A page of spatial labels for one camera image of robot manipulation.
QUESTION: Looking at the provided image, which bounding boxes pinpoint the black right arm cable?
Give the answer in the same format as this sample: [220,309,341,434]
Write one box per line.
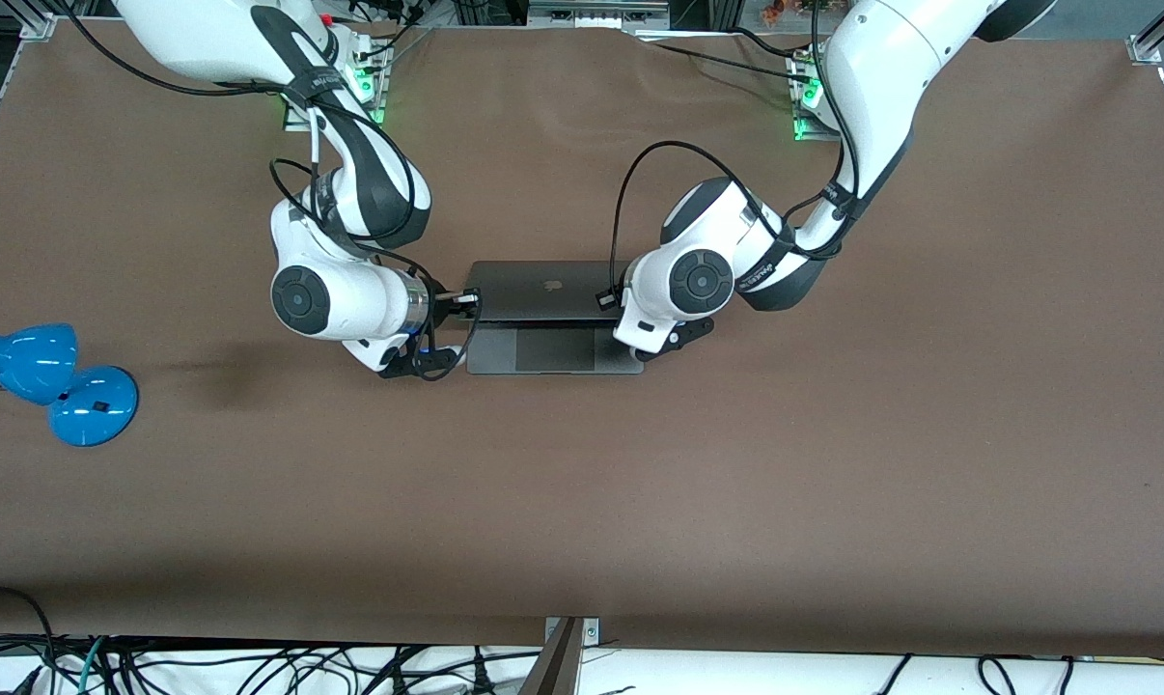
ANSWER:
[61,0,477,380]

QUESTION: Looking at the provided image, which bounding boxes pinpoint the grey laptop with black keyboard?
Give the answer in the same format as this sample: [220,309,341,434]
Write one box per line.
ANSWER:
[464,259,646,376]

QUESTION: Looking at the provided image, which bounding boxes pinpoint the long black table cable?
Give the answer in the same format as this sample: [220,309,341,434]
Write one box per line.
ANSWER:
[638,39,819,88]

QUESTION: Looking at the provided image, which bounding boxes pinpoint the brown table cover sheet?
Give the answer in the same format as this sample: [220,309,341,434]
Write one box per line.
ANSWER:
[0,17,1164,659]

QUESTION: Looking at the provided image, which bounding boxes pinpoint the black base connector cables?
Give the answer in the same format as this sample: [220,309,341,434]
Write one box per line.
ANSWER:
[346,0,438,73]

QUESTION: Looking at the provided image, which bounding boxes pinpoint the blue desk lamp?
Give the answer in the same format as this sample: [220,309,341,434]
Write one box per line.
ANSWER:
[0,322,141,448]

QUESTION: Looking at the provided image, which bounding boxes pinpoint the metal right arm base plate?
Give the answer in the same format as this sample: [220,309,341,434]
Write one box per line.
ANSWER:
[283,39,390,128]

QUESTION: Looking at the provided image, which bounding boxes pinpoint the thick black looped cable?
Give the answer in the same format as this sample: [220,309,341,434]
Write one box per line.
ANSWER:
[0,585,57,695]

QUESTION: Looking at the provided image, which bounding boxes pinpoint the dark angled beam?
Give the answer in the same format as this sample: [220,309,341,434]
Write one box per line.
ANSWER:
[516,618,585,695]

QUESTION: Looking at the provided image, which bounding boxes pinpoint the aluminium corner profile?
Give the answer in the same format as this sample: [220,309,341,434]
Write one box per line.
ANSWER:
[1127,0,1164,67]
[17,0,57,42]

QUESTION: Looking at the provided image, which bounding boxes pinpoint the short black table cable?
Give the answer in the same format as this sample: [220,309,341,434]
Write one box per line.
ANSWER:
[732,27,815,61]

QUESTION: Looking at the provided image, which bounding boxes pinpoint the teal cable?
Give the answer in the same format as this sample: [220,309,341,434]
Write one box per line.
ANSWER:
[78,635,110,695]

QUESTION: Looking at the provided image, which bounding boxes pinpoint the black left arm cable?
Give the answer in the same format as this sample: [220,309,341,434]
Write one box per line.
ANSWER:
[596,0,858,310]

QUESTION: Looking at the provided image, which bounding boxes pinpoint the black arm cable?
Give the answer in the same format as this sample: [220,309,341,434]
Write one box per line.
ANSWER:
[61,0,477,380]
[596,0,858,310]

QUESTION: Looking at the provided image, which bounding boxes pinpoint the metal table edge bracket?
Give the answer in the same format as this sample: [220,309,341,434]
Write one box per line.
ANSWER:
[543,616,600,646]

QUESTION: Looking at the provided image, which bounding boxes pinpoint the grey metal box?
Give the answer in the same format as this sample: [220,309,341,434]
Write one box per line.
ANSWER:
[527,0,672,30]

